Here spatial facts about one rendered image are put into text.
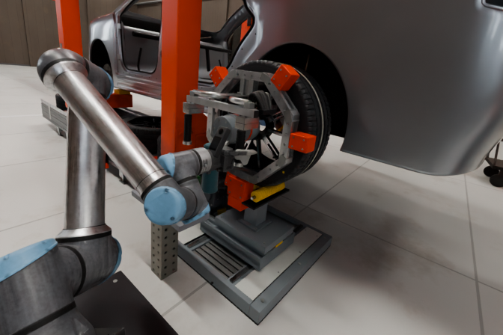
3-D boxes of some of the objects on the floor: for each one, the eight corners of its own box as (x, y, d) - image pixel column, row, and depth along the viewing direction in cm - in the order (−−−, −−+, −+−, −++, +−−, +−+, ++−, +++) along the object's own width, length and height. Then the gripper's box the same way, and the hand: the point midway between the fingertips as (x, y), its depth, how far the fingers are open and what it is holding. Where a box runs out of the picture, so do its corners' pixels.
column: (177, 271, 143) (179, 204, 132) (161, 280, 136) (162, 211, 124) (167, 261, 149) (168, 197, 137) (150, 270, 142) (150, 203, 130)
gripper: (186, 164, 96) (224, 155, 111) (223, 182, 84) (260, 170, 99) (187, 142, 93) (226, 136, 108) (224, 158, 82) (262, 149, 97)
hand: (243, 145), depth 103 cm, fingers open, 14 cm apart
